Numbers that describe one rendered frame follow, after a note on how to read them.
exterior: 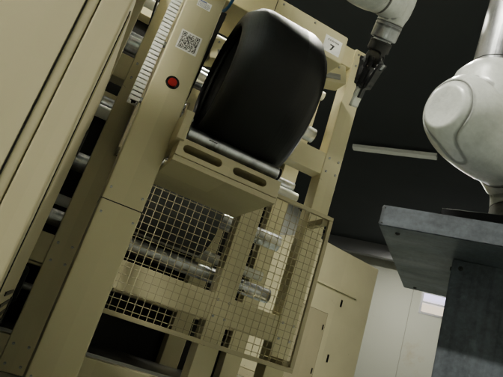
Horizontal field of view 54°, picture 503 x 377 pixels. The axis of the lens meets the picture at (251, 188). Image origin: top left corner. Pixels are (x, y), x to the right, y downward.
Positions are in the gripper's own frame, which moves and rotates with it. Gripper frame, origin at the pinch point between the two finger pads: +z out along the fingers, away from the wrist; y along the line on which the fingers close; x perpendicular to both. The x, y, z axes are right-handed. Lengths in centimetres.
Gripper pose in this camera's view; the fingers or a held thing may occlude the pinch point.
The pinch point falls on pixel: (357, 96)
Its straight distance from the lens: 179.2
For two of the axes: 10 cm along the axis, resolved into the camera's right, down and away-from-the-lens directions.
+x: -8.6, -1.6, -4.8
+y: -3.7, -4.5, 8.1
